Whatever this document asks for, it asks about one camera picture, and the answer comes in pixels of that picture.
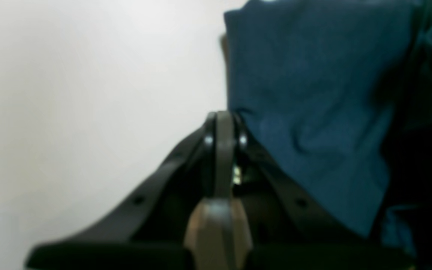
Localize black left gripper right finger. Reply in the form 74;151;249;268
233;114;415;270

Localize dark blue t-shirt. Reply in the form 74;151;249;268
224;0;432;270

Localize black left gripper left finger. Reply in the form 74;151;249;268
25;111;236;270

